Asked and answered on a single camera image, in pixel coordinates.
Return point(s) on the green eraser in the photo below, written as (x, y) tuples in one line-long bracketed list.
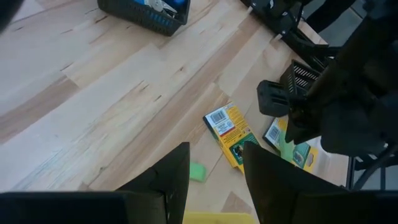
[(197, 171)]

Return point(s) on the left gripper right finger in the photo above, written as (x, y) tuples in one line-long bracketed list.
[(295, 199)]

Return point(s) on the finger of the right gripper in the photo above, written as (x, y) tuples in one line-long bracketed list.
[(304, 121)]

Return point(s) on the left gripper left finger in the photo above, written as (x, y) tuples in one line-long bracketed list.
[(93, 208)]

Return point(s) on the yellow crayon box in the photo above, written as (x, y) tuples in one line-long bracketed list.
[(231, 133), (273, 132)]

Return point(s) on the black slotted plastic basket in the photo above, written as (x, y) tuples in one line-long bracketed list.
[(300, 76), (143, 21)]

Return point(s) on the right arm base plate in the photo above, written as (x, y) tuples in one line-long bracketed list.
[(273, 15)]

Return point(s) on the yellow translucent plastic bin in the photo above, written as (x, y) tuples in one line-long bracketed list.
[(217, 218)]

